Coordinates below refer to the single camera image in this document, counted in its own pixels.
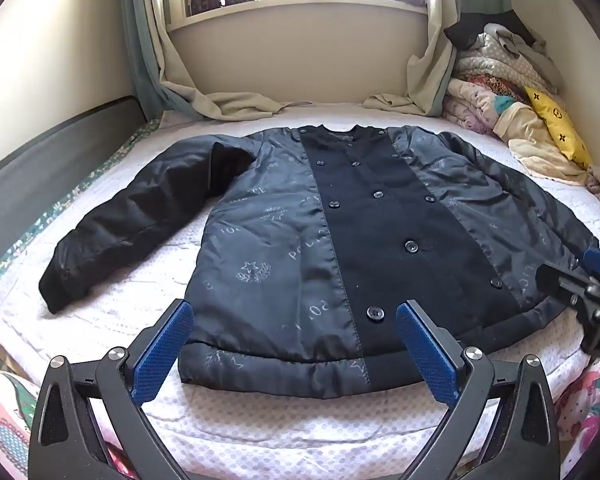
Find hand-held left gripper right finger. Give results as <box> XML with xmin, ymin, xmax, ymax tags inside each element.
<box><xmin>395</xmin><ymin>300</ymin><xmax>561</xmax><ymax>480</ymax></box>

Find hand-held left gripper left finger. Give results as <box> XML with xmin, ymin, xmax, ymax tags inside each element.
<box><xmin>28</xmin><ymin>299</ymin><xmax>195</xmax><ymax>480</ymax></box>

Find dark padded button jacket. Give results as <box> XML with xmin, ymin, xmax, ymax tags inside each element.
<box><xmin>38</xmin><ymin>125</ymin><xmax>600</xmax><ymax>395</ymax></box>

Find white quilted bed cover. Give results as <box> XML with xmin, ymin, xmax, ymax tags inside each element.
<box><xmin>0</xmin><ymin>102</ymin><xmax>600</xmax><ymax>480</ymax></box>

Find cream blanket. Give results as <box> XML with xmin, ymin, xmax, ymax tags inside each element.
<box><xmin>494</xmin><ymin>102</ymin><xmax>589</xmax><ymax>187</ymax></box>

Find yellow patterned pillow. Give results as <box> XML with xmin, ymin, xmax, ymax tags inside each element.
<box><xmin>522</xmin><ymin>85</ymin><xmax>594</xmax><ymax>171</ymax></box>

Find floral patterned pants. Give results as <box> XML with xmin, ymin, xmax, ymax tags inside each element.
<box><xmin>0</xmin><ymin>360</ymin><xmax>600</xmax><ymax>480</ymax></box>

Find green floral bed sheet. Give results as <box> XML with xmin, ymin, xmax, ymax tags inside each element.
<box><xmin>0</xmin><ymin>120</ymin><xmax>166</xmax><ymax>306</ymax></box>

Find grey white garment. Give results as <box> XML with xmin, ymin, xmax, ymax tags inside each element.
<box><xmin>479</xmin><ymin>22</ymin><xmax>564</xmax><ymax>92</ymax></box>

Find grey bed headboard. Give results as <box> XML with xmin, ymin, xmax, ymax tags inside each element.
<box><xmin>0</xmin><ymin>95</ymin><xmax>147</xmax><ymax>281</ymax></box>

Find beige curtain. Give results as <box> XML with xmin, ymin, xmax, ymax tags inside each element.
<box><xmin>145</xmin><ymin>0</ymin><xmax>287</xmax><ymax>122</ymax></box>
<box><xmin>362</xmin><ymin>0</ymin><xmax>462</xmax><ymax>117</ymax></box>

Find black cloth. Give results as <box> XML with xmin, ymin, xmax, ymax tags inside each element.
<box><xmin>443</xmin><ymin>10</ymin><xmax>537</xmax><ymax>52</ymax></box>

